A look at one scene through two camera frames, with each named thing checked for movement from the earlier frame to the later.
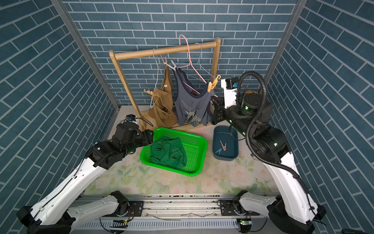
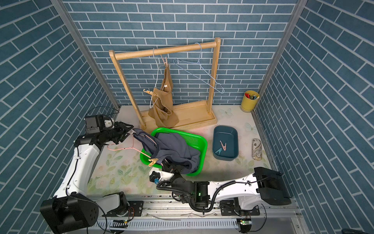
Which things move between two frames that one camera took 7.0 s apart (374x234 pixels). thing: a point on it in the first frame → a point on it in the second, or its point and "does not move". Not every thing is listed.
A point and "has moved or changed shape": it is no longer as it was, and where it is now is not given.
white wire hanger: (151, 106) does not move
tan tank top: (162, 108) does not move
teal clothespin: (219, 151) does not move
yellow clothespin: (211, 86) → (153, 161)
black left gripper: (146, 137) → (122, 129)
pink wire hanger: (190, 64) has moved or changed shape
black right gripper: (219, 108) → (175, 169)
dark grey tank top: (193, 102) → (170, 146)
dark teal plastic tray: (225, 143) does not move
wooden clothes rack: (115, 57) does not move
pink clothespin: (224, 147) does not move
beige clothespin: (165, 62) does not move
